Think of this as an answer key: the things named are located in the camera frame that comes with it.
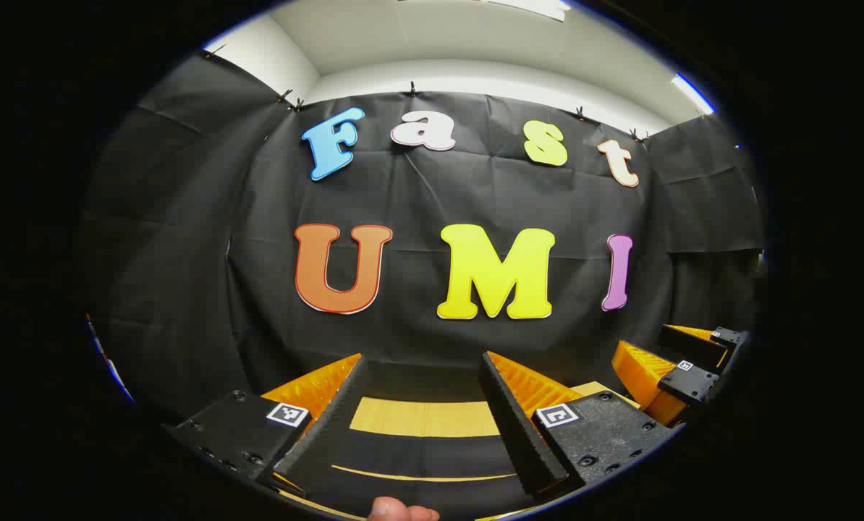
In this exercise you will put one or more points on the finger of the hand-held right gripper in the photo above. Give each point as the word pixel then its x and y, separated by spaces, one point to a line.
pixel 692 383
pixel 692 346

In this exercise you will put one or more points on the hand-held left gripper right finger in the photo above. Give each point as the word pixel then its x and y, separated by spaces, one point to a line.
pixel 511 427

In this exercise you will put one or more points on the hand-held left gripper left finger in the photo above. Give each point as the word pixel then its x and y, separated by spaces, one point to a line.
pixel 331 420

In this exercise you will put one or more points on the dark grey jeans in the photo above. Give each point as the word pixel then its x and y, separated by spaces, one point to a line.
pixel 425 452

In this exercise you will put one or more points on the ceiling light panel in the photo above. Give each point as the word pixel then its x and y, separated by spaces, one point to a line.
pixel 530 7
pixel 692 94

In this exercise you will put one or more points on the row of black backdrop clips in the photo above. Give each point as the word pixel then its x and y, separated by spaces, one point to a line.
pixel 412 90

